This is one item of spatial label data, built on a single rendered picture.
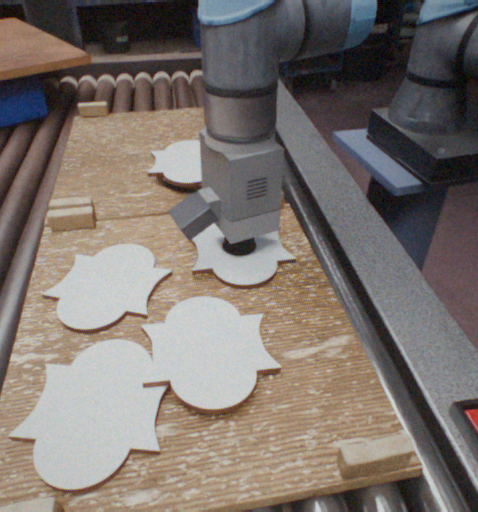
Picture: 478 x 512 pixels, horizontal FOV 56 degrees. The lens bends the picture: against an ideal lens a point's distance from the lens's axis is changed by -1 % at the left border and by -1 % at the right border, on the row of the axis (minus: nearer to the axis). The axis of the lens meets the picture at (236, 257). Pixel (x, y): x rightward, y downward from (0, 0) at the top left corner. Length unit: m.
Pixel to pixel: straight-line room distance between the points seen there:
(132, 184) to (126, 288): 0.26
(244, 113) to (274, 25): 0.08
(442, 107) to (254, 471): 0.77
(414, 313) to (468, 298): 1.54
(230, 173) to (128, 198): 0.28
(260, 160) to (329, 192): 0.30
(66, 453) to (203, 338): 0.16
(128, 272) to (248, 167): 0.19
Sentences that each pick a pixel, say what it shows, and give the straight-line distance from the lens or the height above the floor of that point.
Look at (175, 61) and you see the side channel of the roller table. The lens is 1.37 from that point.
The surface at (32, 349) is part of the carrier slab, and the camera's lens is 0.51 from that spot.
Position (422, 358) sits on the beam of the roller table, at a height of 0.92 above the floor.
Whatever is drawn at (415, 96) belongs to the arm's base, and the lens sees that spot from 0.98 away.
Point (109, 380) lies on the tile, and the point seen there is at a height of 0.94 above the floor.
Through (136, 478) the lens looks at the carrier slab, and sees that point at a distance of 0.40.
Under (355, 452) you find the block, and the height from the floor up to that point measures 0.96.
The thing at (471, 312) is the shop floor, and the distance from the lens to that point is 2.05.
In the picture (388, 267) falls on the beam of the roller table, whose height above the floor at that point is 0.92.
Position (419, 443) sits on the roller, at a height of 0.92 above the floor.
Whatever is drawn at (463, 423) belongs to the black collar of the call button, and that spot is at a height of 0.93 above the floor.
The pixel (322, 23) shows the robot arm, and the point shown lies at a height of 1.20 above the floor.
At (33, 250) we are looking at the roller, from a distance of 0.67.
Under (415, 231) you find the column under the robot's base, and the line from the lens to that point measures 1.08.
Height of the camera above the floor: 1.29
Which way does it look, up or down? 38 degrees down
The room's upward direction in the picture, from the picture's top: straight up
